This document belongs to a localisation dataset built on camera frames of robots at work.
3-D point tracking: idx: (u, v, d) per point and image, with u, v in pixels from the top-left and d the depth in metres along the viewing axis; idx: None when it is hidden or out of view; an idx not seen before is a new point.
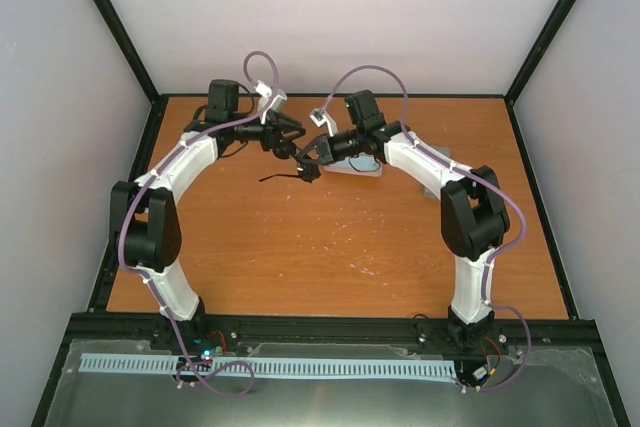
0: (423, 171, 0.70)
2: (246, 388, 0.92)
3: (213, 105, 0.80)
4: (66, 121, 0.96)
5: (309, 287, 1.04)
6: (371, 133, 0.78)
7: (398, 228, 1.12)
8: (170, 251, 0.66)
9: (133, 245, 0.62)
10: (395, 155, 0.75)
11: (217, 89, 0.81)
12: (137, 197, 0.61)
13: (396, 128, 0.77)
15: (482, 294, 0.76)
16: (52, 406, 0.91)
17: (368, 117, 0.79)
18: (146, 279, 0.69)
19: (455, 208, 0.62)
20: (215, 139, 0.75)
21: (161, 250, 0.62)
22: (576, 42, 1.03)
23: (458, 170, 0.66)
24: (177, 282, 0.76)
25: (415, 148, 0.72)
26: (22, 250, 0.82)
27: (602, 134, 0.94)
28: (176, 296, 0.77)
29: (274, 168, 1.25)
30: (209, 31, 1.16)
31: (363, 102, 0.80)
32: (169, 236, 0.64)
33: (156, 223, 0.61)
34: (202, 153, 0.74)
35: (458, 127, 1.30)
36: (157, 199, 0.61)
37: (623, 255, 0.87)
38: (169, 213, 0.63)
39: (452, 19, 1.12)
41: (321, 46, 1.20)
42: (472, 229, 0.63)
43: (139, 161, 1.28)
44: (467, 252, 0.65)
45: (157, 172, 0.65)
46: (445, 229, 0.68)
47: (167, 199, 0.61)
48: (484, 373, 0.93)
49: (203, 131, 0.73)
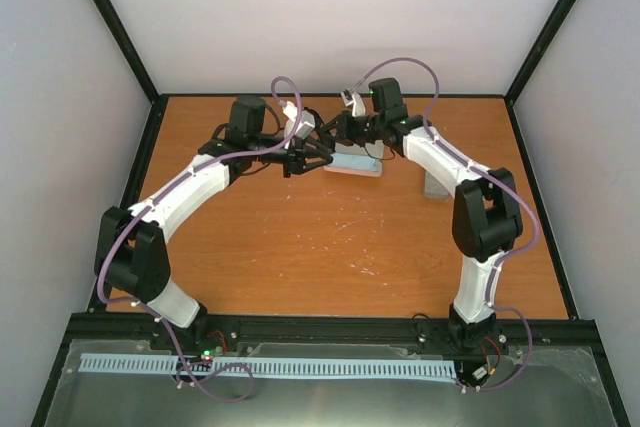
0: (439, 166, 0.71)
2: (244, 394, 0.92)
3: (235, 125, 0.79)
4: (67, 121, 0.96)
5: (308, 287, 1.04)
6: (392, 125, 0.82)
7: (399, 228, 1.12)
8: (152, 284, 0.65)
9: (114, 274, 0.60)
10: (413, 148, 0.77)
11: (241, 110, 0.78)
12: (128, 228, 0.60)
13: (417, 121, 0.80)
15: (485, 296, 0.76)
16: (52, 406, 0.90)
17: (390, 105, 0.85)
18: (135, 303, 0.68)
19: (470, 209, 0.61)
20: (227, 165, 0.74)
21: (142, 283, 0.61)
22: (576, 42, 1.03)
23: (475, 170, 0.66)
24: (168, 301, 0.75)
25: (433, 144, 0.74)
26: (22, 249, 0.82)
27: (602, 133, 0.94)
28: (167, 311, 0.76)
29: (274, 167, 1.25)
30: (208, 30, 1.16)
31: (387, 91, 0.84)
32: (152, 271, 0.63)
33: (140, 258, 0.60)
34: (210, 183, 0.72)
35: (458, 128, 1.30)
36: (145, 234, 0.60)
37: (623, 255, 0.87)
38: (155, 250, 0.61)
39: (451, 20, 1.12)
41: (321, 45, 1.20)
42: (484, 229, 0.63)
43: (139, 161, 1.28)
44: (476, 253, 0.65)
45: (153, 203, 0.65)
46: (456, 229, 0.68)
47: (156, 235, 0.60)
48: (484, 374, 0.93)
49: (216, 157, 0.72)
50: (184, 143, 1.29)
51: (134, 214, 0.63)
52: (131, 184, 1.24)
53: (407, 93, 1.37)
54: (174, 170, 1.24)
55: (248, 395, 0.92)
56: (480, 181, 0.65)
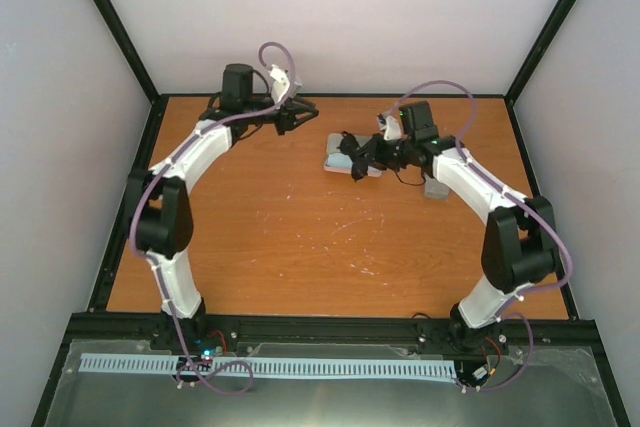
0: (472, 189, 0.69)
2: (245, 387, 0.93)
3: (227, 92, 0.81)
4: (67, 120, 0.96)
5: (309, 287, 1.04)
6: (422, 144, 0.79)
7: (399, 228, 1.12)
8: (182, 239, 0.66)
9: (146, 231, 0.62)
10: (444, 169, 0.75)
11: (232, 75, 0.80)
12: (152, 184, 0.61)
13: (449, 142, 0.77)
15: (496, 312, 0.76)
16: (52, 406, 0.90)
17: (421, 127, 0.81)
18: (153, 266, 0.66)
19: (502, 242, 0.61)
20: (230, 128, 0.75)
21: (173, 238, 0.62)
22: (576, 42, 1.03)
23: (510, 197, 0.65)
24: (183, 275, 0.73)
25: (467, 165, 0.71)
26: (21, 249, 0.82)
27: (603, 133, 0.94)
28: (180, 289, 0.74)
29: (274, 167, 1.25)
30: (208, 30, 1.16)
31: (418, 113, 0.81)
32: (181, 226, 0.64)
33: (169, 212, 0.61)
34: (216, 143, 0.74)
35: (459, 128, 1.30)
36: (171, 187, 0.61)
37: (624, 255, 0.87)
38: (181, 202, 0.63)
39: (450, 20, 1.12)
41: (320, 45, 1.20)
42: (516, 262, 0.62)
43: (139, 161, 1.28)
44: (504, 284, 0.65)
45: (172, 161, 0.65)
46: (486, 258, 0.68)
47: (181, 187, 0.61)
48: (484, 373, 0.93)
49: (217, 121, 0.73)
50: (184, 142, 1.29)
51: (155, 173, 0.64)
52: None
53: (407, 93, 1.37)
54: None
55: (249, 388, 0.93)
56: (514, 208, 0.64)
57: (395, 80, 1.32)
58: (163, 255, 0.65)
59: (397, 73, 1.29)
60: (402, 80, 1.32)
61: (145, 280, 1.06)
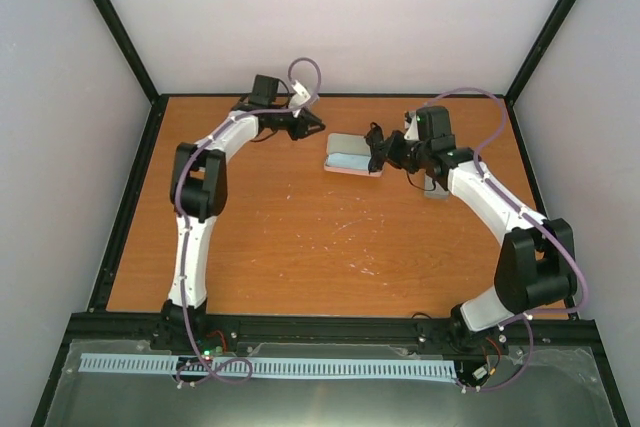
0: (488, 205, 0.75)
2: (246, 374, 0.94)
3: (256, 92, 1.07)
4: (66, 121, 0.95)
5: (309, 287, 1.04)
6: (437, 156, 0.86)
7: (399, 227, 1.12)
8: (217, 205, 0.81)
9: (189, 194, 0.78)
10: (460, 183, 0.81)
11: (261, 81, 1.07)
12: (197, 153, 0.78)
13: (464, 155, 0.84)
15: (501, 322, 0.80)
16: (52, 406, 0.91)
17: (438, 135, 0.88)
18: (185, 228, 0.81)
19: (518, 261, 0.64)
20: (257, 118, 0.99)
21: (212, 200, 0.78)
22: (576, 42, 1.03)
23: (527, 217, 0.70)
24: (201, 250, 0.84)
25: (483, 181, 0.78)
26: (21, 250, 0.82)
27: (602, 134, 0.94)
28: (197, 264, 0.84)
29: (274, 166, 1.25)
30: (208, 30, 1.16)
31: (436, 121, 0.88)
32: (218, 193, 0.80)
33: (211, 176, 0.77)
34: (246, 129, 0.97)
35: (459, 128, 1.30)
36: (213, 159, 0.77)
37: (623, 255, 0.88)
38: (221, 172, 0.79)
39: (449, 20, 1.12)
41: (320, 45, 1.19)
42: (533, 286, 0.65)
43: (139, 161, 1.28)
44: (520, 306, 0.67)
45: (213, 138, 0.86)
46: (501, 279, 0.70)
47: (221, 160, 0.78)
48: (484, 374, 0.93)
49: (248, 112, 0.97)
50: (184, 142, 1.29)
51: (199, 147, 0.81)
52: (131, 183, 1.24)
53: (407, 93, 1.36)
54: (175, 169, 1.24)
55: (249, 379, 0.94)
56: (532, 229, 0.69)
57: (395, 80, 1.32)
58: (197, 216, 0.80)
59: (396, 73, 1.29)
60: (402, 80, 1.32)
61: (145, 280, 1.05)
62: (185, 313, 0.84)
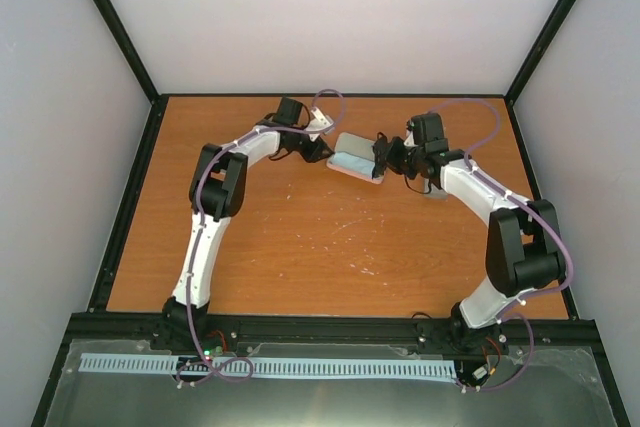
0: (475, 194, 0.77)
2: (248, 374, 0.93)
3: (281, 113, 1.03)
4: (67, 121, 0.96)
5: (309, 287, 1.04)
6: (431, 157, 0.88)
7: (398, 227, 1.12)
8: (235, 209, 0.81)
9: (209, 194, 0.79)
10: (451, 178, 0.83)
11: (287, 103, 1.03)
12: (220, 154, 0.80)
13: (455, 155, 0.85)
15: (496, 315, 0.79)
16: (51, 406, 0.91)
17: (431, 139, 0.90)
18: (199, 226, 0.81)
19: (502, 237, 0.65)
20: (279, 135, 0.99)
21: (228, 202, 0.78)
22: (576, 42, 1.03)
23: (512, 199, 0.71)
24: (212, 250, 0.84)
25: (472, 173, 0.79)
26: (21, 249, 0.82)
27: (602, 134, 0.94)
28: (206, 265, 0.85)
29: (274, 166, 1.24)
30: (208, 30, 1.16)
31: (430, 126, 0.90)
32: (236, 197, 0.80)
33: (231, 177, 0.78)
34: (270, 142, 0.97)
35: (458, 128, 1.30)
36: (236, 161, 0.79)
37: (623, 255, 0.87)
38: (242, 174, 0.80)
39: (450, 19, 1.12)
41: (321, 46, 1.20)
42: (519, 265, 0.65)
43: (139, 161, 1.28)
44: (508, 287, 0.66)
45: (239, 143, 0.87)
46: (491, 264, 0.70)
47: (243, 162, 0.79)
48: (484, 374, 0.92)
49: (272, 127, 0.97)
50: (184, 143, 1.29)
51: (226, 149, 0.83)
52: (131, 184, 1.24)
53: (407, 94, 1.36)
54: (176, 169, 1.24)
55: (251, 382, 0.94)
56: (517, 210, 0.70)
57: (395, 80, 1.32)
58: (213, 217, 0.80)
59: (397, 73, 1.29)
60: (402, 80, 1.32)
61: (145, 280, 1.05)
62: (187, 312, 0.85)
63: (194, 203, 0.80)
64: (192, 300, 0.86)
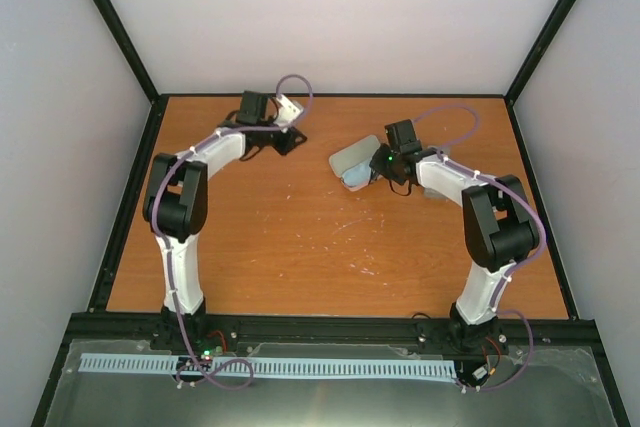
0: (449, 182, 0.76)
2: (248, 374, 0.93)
3: (245, 110, 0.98)
4: (67, 121, 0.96)
5: (309, 286, 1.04)
6: (405, 157, 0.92)
7: (398, 228, 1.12)
8: (197, 224, 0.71)
9: (165, 212, 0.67)
10: (426, 172, 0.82)
11: (250, 98, 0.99)
12: (176, 164, 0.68)
13: (429, 153, 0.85)
15: (491, 302, 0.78)
16: (51, 407, 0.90)
17: (405, 142, 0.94)
18: (165, 247, 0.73)
19: (476, 212, 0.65)
20: (244, 135, 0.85)
21: (189, 220, 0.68)
22: (576, 41, 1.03)
23: (482, 178, 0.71)
24: (189, 264, 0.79)
25: (444, 164, 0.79)
26: (19, 249, 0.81)
27: (603, 133, 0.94)
28: (186, 280, 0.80)
29: (275, 166, 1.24)
30: (208, 29, 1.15)
31: (401, 129, 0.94)
32: (197, 211, 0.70)
33: (190, 190, 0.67)
34: (232, 146, 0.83)
35: (459, 128, 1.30)
36: (193, 171, 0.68)
37: (623, 255, 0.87)
38: (203, 184, 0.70)
39: (450, 19, 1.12)
41: (322, 45, 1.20)
42: (496, 237, 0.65)
43: (139, 161, 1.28)
44: (488, 261, 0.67)
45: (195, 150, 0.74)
46: (470, 241, 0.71)
47: (202, 171, 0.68)
48: (484, 374, 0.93)
49: (233, 129, 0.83)
50: (184, 142, 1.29)
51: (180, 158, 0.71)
52: (131, 184, 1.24)
53: (407, 93, 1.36)
54: None
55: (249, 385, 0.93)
56: (486, 187, 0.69)
57: (395, 80, 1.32)
58: (176, 236, 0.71)
59: (397, 73, 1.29)
60: (402, 79, 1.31)
61: (144, 280, 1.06)
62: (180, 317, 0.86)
63: (151, 223, 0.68)
64: (183, 309, 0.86)
